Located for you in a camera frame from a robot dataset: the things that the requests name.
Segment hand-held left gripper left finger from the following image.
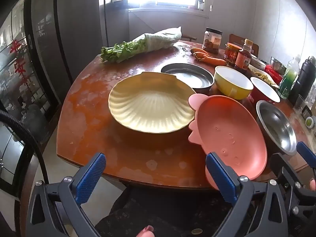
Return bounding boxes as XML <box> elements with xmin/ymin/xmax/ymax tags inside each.
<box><xmin>26</xmin><ymin>152</ymin><xmax>107</xmax><ymax>237</ymax></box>

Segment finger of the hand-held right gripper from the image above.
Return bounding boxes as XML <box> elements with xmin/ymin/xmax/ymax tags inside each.
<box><xmin>296</xmin><ymin>142</ymin><xmax>316</xmax><ymax>176</ymax></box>
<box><xmin>270</xmin><ymin>153</ymin><xmax>316</xmax><ymax>237</ymax></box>

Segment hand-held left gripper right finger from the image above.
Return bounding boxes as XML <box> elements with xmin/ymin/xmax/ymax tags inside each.
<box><xmin>205</xmin><ymin>152</ymin><xmax>289</xmax><ymax>237</ymax></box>

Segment deep steel bowl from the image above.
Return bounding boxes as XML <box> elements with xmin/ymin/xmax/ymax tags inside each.
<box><xmin>255</xmin><ymin>100</ymin><xmax>297</xmax><ymax>156</ymax></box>

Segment pink crab-shaped plate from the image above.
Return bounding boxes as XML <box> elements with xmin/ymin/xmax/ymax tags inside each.
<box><xmin>188</xmin><ymin>94</ymin><xmax>268</xmax><ymax>191</ymax></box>

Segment red bowl white inside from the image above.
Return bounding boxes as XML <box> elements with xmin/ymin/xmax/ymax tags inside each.
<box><xmin>249</xmin><ymin>77</ymin><xmax>280</xmax><ymax>105</ymax></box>

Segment cream shell-shaped plate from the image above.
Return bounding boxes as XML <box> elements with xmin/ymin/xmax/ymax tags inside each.
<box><xmin>108</xmin><ymin>71</ymin><xmax>197</xmax><ymax>134</ymax></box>

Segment yellow bowl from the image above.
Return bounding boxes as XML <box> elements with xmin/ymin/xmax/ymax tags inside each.
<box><xmin>214</xmin><ymin>66</ymin><xmax>254</xmax><ymax>100</ymax></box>

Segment shallow steel plate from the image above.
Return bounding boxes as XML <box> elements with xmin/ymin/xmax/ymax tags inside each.
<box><xmin>161</xmin><ymin>63</ymin><xmax>215</xmax><ymax>95</ymax></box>

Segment person's left hand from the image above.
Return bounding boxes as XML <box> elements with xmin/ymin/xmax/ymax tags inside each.
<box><xmin>137</xmin><ymin>225</ymin><xmax>155</xmax><ymax>237</ymax></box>

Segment small glass cup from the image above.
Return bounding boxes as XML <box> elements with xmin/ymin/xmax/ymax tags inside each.
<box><xmin>294</xmin><ymin>95</ymin><xmax>308</xmax><ymax>110</ymax></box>

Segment person's dark trousers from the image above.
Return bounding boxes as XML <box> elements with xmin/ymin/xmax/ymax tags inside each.
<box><xmin>95</xmin><ymin>186</ymin><xmax>250</xmax><ymax>237</ymax></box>

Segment black thermos flask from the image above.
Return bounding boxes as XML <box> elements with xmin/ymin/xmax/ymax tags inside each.
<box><xmin>288</xmin><ymin>56</ymin><xmax>316</xmax><ymax>105</ymax></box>

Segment green plastic bottle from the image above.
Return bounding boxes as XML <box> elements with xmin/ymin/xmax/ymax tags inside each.
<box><xmin>278</xmin><ymin>54</ymin><xmax>301</xmax><ymax>99</ymax></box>

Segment grey gas cylinder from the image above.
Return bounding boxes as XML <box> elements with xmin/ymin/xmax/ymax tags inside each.
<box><xmin>22</xmin><ymin>104</ymin><xmax>48</xmax><ymax>141</ymax></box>

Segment white dish with food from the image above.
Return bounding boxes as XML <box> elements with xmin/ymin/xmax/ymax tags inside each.
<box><xmin>248</xmin><ymin>64</ymin><xmax>279</xmax><ymax>88</ymax></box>

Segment red packet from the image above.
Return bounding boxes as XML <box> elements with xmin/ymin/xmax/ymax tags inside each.
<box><xmin>264</xmin><ymin>65</ymin><xmax>284</xmax><ymax>84</ymax></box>

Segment small steel bowl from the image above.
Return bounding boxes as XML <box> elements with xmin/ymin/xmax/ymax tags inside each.
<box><xmin>270</xmin><ymin>57</ymin><xmax>287</xmax><ymax>76</ymax></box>

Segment white patterned bowl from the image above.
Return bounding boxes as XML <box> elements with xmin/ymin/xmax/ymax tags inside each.
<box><xmin>250</xmin><ymin>57</ymin><xmax>268</xmax><ymax>71</ymax></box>

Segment brown sauce bottle yellow cap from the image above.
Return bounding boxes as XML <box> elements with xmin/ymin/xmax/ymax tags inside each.
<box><xmin>234</xmin><ymin>39</ymin><xmax>253</xmax><ymax>73</ymax></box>

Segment red sauce jar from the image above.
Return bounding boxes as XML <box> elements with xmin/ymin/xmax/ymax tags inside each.
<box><xmin>224</xmin><ymin>42</ymin><xmax>243</xmax><ymax>68</ymax></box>

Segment glass door with red decal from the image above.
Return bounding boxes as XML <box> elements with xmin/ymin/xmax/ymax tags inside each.
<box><xmin>0</xmin><ymin>0</ymin><xmax>62</xmax><ymax>190</ymax></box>

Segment brown wooden chair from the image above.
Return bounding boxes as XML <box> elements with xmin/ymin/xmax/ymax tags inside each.
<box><xmin>229</xmin><ymin>34</ymin><xmax>259</xmax><ymax>57</ymax></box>

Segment clear jar black lid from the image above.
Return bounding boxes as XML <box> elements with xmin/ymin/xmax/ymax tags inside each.
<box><xmin>202</xmin><ymin>27</ymin><xmax>223</xmax><ymax>54</ymax></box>

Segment celery in plastic bag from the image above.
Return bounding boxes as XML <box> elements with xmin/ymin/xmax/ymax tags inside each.
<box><xmin>100</xmin><ymin>27</ymin><xmax>182</xmax><ymax>63</ymax></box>

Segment grey refrigerator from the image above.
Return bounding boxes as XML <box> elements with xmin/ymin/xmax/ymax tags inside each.
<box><xmin>31</xmin><ymin>0</ymin><xmax>129</xmax><ymax>104</ymax></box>

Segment black cable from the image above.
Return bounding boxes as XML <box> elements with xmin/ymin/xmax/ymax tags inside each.
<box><xmin>0</xmin><ymin>110</ymin><xmax>50</xmax><ymax>183</ymax></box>

